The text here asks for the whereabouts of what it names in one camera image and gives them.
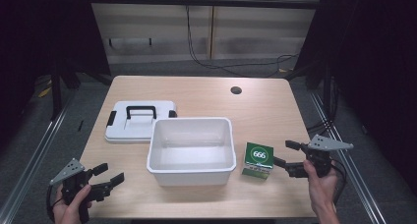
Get person's right hand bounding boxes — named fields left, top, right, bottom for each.
left=302, top=159, right=339, bottom=216

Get black floor cables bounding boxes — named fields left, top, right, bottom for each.
left=306, top=118, right=334, bottom=136

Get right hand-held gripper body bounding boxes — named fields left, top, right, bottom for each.
left=285, top=134, right=355, bottom=179

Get aluminium floor rail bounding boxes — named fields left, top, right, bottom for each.
left=309, top=91, right=388, bottom=224
left=0, top=89, right=79, bottom=224

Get black horizontal frame bar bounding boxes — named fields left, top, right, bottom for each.
left=88, top=0, right=325, bottom=11

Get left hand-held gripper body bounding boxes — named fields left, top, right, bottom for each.
left=48, top=157, right=113, bottom=224

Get person's left hand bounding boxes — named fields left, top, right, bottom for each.
left=52, top=184, right=94, bottom=224

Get black hanging wall cable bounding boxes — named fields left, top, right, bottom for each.
left=185, top=5, right=300, bottom=79

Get green carton box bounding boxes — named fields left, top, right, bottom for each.
left=241, top=141, right=274, bottom=181

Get white lid with black handle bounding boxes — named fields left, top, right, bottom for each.
left=104, top=100, right=179, bottom=144

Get white plastic storage bin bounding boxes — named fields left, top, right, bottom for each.
left=146, top=116, right=238, bottom=188

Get left hand-held gripper cable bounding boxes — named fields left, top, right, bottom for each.
left=46, top=184, right=57, bottom=223

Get dark curtain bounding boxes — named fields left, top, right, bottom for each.
left=284, top=0, right=417, bottom=189
left=0, top=0, right=112, bottom=149

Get hand-held gripper cable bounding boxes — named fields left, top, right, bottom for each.
left=329, top=159, right=348, bottom=206
left=46, top=184, right=57, bottom=223

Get black metal stand post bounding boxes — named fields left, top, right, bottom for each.
left=322, top=64, right=332, bottom=122
left=50, top=65, right=64, bottom=122

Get right hand-held gripper cable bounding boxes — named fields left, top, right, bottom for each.
left=329, top=159, right=348, bottom=206

